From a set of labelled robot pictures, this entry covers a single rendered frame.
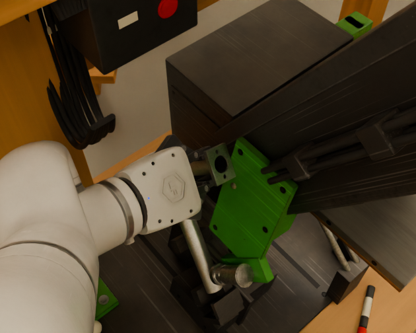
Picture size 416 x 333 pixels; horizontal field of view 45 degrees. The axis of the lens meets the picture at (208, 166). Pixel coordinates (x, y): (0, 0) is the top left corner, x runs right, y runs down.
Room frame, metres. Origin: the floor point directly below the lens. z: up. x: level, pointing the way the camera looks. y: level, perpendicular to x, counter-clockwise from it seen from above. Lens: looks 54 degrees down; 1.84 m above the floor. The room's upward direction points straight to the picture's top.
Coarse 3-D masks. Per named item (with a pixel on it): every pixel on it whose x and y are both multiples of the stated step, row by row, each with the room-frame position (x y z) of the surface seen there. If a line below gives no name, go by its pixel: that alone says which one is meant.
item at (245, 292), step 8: (176, 224) 0.49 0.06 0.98; (176, 232) 0.48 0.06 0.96; (168, 240) 0.48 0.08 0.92; (184, 256) 0.44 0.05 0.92; (184, 264) 0.44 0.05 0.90; (192, 264) 0.43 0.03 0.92; (272, 272) 0.40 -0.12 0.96; (272, 280) 0.39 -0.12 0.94; (240, 288) 0.35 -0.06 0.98; (248, 288) 0.36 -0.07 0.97; (256, 288) 0.36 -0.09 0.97; (264, 288) 0.37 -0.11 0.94; (248, 296) 0.34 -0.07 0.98; (256, 296) 0.36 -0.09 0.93; (248, 304) 0.33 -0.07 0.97; (240, 312) 0.33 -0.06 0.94; (240, 320) 0.32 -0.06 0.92
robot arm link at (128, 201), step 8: (104, 184) 0.35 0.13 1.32; (112, 184) 0.35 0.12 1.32; (120, 184) 0.35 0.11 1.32; (112, 192) 0.34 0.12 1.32; (120, 192) 0.34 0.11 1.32; (128, 192) 0.34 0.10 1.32; (120, 200) 0.33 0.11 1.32; (128, 200) 0.33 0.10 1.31; (136, 200) 0.33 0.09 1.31; (128, 208) 0.32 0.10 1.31; (136, 208) 0.32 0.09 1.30; (128, 216) 0.31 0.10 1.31; (136, 216) 0.32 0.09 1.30; (128, 224) 0.31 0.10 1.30; (136, 224) 0.31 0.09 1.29; (128, 232) 0.30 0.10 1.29; (136, 232) 0.31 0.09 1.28; (128, 240) 0.30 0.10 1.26
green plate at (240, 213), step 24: (240, 144) 0.45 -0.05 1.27; (240, 168) 0.44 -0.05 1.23; (240, 192) 0.42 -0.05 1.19; (264, 192) 0.40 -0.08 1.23; (288, 192) 0.38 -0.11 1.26; (216, 216) 0.43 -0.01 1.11; (240, 216) 0.40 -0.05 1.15; (264, 216) 0.38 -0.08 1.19; (288, 216) 0.40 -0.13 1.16; (240, 240) 0.38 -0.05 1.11; (264, 240) 0.36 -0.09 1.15
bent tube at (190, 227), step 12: (216, 156) 0.45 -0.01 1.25; (228, 156) 0.46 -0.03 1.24; (192, 168) 0.46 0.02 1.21; (204, 168) 0.44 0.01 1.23; (216, 168) 0.45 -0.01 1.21; (228, 168) 0.44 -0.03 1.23; (216, 180) 0.42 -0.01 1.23; (192, 228) 0.42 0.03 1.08; (192, 240) 0.41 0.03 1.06; (204, 240) 0.41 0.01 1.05; (192, 252) 0.39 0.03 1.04; (204, 252) 0.39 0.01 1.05; (204, 264) 0.37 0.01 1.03; (204, 276) 0.36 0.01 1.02; (216, 288) 0.34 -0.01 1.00
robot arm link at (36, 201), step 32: (0, 160) 0.31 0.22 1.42; (32, 160) 0.30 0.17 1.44; (64, 160) 0.30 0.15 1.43; (0, 192) 0.26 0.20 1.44; (32, 192) 0.26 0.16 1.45; (64, 192) 0.26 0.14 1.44; (0, 224) 0.23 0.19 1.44; (32, 224) 0.21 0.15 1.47; (64, 224) 0.22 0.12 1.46; (96, 256) 0.19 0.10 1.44; (96, 288) 0.15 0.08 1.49
